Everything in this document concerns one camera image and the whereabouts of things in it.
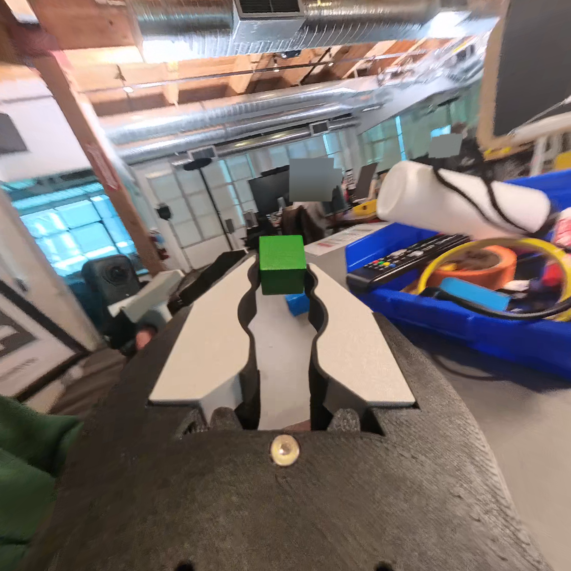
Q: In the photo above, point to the dark panel with wooden edge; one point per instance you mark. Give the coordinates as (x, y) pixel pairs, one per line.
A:
(531, 67)

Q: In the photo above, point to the white printed paper sheet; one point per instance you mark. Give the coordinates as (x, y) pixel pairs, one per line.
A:
(343, 238)

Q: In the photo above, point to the yellow storage bin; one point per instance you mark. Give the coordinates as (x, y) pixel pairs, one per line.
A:
(366, 206)
(564, 160)

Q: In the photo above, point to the person's green jacket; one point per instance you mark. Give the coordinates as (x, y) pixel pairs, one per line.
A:
(18, 513)

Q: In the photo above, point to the orange tape roll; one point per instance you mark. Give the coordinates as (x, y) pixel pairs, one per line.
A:
(499, 267)

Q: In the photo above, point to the black pole with ribbed disc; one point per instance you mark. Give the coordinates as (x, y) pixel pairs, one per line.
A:
(198, 165)

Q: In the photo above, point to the white red marker pen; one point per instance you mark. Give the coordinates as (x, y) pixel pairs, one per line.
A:
(563, 227)

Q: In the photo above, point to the light blue foam piece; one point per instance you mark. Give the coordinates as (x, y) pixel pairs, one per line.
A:
(473, 294)

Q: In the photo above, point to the wooden support post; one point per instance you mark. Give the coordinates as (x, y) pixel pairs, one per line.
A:
(89, 147)

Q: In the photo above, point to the blue plastic block with knob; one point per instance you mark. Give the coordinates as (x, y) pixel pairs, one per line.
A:
(298, 304)

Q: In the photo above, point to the black remote control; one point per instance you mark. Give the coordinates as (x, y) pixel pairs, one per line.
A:
(401, 263)

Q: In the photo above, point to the white metal stand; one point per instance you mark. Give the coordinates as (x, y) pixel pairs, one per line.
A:
(544, 127)

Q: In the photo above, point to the red fire extinguisher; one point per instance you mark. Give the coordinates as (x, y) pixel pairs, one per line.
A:
(158, 243)

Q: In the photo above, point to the black computer monitor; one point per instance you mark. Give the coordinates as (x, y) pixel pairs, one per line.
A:
(267, 192)

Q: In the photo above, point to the person's left hand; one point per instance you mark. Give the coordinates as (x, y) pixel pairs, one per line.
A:
(143, 339)

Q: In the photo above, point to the green foam cube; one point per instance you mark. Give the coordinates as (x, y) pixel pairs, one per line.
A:
(282, 263)

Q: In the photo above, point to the black wall speaker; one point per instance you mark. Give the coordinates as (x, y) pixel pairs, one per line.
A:
(11, 134)

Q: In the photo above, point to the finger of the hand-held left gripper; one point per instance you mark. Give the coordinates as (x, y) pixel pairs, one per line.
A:
(151, 296)
(209, 272)

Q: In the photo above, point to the metal air duct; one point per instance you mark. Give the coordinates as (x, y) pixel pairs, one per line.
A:
(267, 26)
(223, 120)

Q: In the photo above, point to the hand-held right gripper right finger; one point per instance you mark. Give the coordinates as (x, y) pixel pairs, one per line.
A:
(361, 361)

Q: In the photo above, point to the large blue plastic bin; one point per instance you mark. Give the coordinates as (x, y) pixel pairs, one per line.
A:
(446, 321)

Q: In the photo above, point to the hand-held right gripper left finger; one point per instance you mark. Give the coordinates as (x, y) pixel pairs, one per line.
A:
(209, 357)

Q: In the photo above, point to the open laptop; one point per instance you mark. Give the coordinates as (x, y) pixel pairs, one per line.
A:
(366, 180)

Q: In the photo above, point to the person's left forearm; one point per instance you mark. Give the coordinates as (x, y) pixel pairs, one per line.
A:
(26, 428)

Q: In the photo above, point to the white plastic bottle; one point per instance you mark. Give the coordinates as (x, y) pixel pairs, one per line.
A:
(415, 196)

